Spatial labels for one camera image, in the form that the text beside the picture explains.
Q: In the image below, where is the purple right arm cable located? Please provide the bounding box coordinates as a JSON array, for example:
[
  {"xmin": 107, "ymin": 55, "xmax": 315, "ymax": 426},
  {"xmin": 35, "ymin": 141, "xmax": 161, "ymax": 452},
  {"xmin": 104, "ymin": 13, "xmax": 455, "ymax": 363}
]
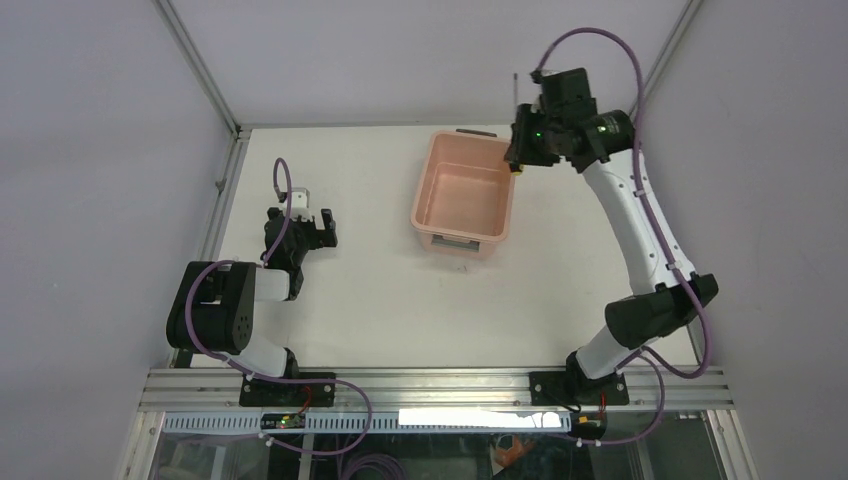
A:
[{"xmin": 533, "ymin": 26, "xmax": 713, "ymax": 446}]

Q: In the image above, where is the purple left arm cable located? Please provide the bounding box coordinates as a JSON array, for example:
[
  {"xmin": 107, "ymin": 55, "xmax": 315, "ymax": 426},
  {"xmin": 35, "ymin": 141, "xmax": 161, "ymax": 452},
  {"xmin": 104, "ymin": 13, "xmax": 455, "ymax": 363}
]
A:
[{"xmin": 184, "ymin": 157, "xmax": 374, "ymax": 457}]

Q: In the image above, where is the pink plastic bin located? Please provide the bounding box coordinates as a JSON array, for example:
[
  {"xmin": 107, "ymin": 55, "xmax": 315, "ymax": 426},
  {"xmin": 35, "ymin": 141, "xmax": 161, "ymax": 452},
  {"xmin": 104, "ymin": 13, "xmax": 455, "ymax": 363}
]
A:
[{"xmin": 410, "ymin": 129, "xmax": 514, "ymax": 260}]

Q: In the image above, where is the aluminium left frame post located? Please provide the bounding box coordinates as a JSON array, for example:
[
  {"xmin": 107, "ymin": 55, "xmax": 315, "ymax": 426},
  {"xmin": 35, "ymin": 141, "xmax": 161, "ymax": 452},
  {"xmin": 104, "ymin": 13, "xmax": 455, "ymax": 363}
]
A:
[{"xmin": 152, "ymin": 0, "xmax": 241, "ymax": 137}]

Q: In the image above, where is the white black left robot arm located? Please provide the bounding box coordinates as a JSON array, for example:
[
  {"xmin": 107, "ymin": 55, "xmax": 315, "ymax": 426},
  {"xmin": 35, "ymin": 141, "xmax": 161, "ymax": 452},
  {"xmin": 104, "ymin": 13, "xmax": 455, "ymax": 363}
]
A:
[{"xmin": 165, "ymin": 207, "xmax": 338, "ymax": 380}]

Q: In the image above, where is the white slotted cable duct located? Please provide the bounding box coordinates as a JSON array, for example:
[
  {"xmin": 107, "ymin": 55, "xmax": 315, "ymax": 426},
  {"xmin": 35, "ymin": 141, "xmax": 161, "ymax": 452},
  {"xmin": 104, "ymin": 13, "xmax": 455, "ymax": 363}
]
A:
[{"xmin": 163, "ymin": 408, "xmax": 571, "ymax": 436}]

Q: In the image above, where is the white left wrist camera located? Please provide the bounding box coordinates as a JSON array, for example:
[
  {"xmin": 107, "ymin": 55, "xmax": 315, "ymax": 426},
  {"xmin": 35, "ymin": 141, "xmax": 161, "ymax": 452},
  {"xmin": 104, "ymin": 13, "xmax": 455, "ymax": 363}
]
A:
[{"xmin": 286, "ymin": 187, "xmax": 314, "ymax": 222}]

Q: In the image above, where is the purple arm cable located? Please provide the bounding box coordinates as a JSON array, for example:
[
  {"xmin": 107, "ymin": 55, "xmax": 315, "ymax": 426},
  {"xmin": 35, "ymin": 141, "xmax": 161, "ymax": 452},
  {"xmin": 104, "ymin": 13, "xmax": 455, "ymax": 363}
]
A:
[
  {"xmin": 184, "ymin": 157, "xmax": 374, "ymax": 457},
  {"xmin": 533, "ymin": 26, "xmax": 713, "ymax": 446}
]

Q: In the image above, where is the aluminium front rail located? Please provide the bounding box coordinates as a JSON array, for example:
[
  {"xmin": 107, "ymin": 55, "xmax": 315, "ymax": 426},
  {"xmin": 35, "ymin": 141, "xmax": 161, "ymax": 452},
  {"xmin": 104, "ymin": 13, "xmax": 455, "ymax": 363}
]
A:
[{"xmin": 138, "ymin": 365, "xmax": 735, "ymax": 412}]

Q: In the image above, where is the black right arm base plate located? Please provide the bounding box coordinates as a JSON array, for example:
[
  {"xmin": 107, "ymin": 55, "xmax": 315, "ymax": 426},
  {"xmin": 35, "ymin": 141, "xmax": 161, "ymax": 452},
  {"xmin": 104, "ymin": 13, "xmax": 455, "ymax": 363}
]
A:
[{"xmin": 528, "ymin": 369, "xmax": 630, "ymax": 407}]

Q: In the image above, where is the black yellow screwdriver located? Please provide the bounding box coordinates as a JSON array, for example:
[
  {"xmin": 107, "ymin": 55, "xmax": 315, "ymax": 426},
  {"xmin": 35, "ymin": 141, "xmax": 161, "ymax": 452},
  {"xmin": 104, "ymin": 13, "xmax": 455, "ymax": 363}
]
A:
[{"xmin": 508, "ymin": 72, "xmax": 523, "ymax": 176}]

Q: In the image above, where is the aluminium frame post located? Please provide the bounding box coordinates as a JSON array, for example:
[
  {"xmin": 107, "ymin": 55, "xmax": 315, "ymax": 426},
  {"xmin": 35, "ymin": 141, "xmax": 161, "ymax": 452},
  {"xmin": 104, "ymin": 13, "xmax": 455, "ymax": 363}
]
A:
[
  {"xmin": 641, "ymin": 0, "xmax": 704, "ymax": 104},
  {"xmin": 152, "ymin": 0, "xmax": 241, "ymax": 137}
]

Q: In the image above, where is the aluminium right frame post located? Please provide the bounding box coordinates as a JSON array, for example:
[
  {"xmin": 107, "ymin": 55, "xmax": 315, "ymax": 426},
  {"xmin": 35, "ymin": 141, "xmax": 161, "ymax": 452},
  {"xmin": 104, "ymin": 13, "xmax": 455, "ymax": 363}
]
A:
[{"xmin": 641, "ymin": 0, "xmax": 704, "ymax": 104}]

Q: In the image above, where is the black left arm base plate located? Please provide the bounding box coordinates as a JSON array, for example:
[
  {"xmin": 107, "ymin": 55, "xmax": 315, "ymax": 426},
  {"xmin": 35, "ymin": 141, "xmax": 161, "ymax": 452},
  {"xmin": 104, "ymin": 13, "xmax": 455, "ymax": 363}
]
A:
[{"xmin": 238, "ymin": 371, "xmax": 336, "ymax": 408}]

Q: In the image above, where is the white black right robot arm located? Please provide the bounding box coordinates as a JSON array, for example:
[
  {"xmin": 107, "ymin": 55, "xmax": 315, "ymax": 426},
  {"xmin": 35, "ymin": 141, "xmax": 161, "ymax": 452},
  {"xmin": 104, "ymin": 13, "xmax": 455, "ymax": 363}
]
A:
[{"xmin": 504, "ymin": 68, "xmax": 718, "ymax": 399}]

